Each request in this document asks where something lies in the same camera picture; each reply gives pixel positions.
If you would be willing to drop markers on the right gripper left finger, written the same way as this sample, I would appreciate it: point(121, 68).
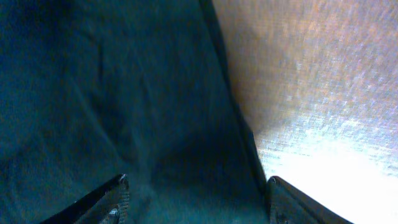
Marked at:
point(107, 204)

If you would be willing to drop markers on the black shorts garment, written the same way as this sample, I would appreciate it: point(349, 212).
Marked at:
point(93, 89)

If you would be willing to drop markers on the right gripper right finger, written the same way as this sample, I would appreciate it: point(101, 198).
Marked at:
point(289, 205)

